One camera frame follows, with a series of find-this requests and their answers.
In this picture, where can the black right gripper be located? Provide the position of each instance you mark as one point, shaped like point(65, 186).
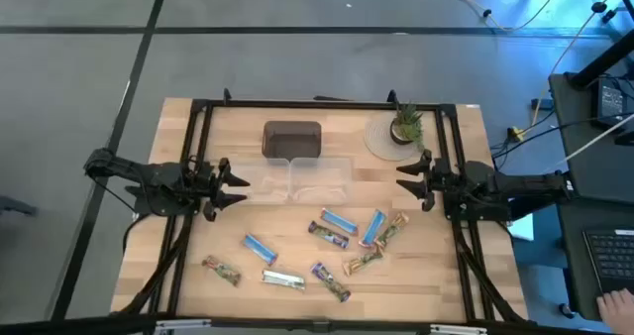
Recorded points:
point(440, 184)

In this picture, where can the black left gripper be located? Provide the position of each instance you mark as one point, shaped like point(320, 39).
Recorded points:
point(203, 186)

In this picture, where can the orange Chewy granola bar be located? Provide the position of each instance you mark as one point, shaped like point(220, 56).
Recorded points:
point(391, 230)
point(362, 261)

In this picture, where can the blue granola bar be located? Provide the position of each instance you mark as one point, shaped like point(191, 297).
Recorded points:
point(373, 228)
point(259, 249)
point(339, 221)

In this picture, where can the green red granola bar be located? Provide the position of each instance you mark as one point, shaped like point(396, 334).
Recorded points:
point(221, 270)

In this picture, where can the silver-backed granola bar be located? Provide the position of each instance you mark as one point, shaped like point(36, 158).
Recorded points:
point(283, 279)

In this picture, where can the purple-blue Chewy granola bar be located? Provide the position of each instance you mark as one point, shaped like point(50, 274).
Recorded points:
point(330, 281)
point(328, 234)

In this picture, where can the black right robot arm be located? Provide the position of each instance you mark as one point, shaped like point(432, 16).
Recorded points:
point(520, 186)

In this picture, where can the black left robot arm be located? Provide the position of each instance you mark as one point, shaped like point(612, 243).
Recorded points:
point(148, 174)

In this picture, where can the clear plastic bin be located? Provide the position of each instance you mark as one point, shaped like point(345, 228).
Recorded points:
point(322, 176)
point(267, 176)

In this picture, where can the round woven mat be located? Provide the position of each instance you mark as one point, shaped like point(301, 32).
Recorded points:
point(379, 144)

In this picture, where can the potted succulent plant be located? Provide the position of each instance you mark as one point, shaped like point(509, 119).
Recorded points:
point(403, 127)

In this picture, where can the dark brown plastic bin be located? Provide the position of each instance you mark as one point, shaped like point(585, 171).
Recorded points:
point(292, 142)

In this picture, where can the black side desk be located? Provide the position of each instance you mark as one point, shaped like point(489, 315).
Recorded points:
point(584, 176)
point(574, 256)

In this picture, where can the black caster wheel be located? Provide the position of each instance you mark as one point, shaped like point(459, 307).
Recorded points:
point(566, 310)

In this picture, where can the black power adapter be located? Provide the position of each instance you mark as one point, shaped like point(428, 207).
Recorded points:
point(609, 102)

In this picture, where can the black laptop keyboard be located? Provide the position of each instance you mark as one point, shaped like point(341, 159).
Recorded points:
point(614, 256)

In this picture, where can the black chair leg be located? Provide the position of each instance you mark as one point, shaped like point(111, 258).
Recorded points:
point(15, 206)

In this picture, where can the person's hand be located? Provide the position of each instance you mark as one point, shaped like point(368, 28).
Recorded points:
point(619, 310)

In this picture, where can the black aluminium rig frame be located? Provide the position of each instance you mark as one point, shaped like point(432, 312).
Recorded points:
point(322, 104)

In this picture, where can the black table-edge camera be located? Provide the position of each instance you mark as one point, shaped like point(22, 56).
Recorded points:
point(320, 326)

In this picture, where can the black slanted post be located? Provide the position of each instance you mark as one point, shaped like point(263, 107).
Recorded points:
point(602, 63)

